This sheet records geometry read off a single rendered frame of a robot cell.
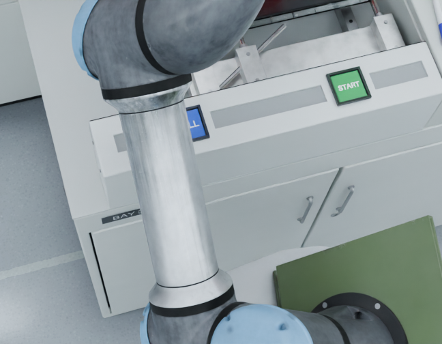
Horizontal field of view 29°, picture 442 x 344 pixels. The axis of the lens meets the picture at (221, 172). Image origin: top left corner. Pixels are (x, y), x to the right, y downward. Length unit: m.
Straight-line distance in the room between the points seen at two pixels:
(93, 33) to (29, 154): 1.30
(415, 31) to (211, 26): 0.55
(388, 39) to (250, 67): 0.24
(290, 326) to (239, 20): 0.37
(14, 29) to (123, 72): 1.00
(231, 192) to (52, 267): 0.85
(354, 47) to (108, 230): 0.52
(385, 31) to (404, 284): 0.47
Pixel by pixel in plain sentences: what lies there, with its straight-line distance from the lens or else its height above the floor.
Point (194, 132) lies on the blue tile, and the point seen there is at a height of 0.96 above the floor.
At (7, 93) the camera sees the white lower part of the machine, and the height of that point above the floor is 0.13.
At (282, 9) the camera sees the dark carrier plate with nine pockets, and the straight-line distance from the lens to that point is 1.47.
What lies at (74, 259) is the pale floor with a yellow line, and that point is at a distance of 2.23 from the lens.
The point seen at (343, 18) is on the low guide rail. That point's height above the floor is 0.85.
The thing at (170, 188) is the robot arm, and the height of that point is 1.12.
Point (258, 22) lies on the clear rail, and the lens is 1.45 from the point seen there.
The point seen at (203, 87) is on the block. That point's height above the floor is 0.91.
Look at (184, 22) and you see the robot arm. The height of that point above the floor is 1.30.
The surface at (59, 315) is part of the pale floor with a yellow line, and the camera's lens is 2.19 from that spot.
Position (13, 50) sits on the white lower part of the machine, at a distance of 2.11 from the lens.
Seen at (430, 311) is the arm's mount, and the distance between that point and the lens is 1.18.
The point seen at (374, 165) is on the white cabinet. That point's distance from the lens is 1.59.
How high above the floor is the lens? 2.13
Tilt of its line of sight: 68 degrees down
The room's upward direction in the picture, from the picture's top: 9 degrees clockwise
